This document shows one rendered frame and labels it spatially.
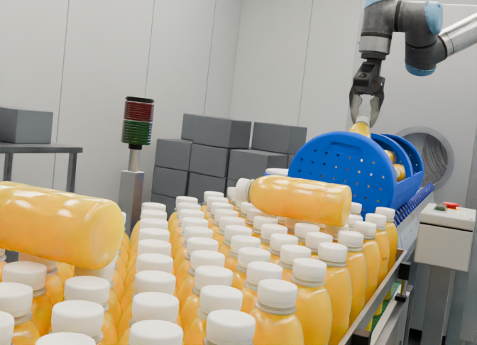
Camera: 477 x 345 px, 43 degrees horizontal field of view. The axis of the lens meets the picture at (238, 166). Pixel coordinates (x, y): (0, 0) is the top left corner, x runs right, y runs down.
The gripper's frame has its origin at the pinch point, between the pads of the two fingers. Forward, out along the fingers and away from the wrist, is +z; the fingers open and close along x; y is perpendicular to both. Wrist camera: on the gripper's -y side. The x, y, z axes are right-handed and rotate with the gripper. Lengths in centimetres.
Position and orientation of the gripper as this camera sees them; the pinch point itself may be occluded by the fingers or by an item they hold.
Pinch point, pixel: (363, 122)
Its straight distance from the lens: 183.0
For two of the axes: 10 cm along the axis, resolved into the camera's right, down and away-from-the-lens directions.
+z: -1.2, 9.9, 1.0
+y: 3.8, -0.5, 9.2
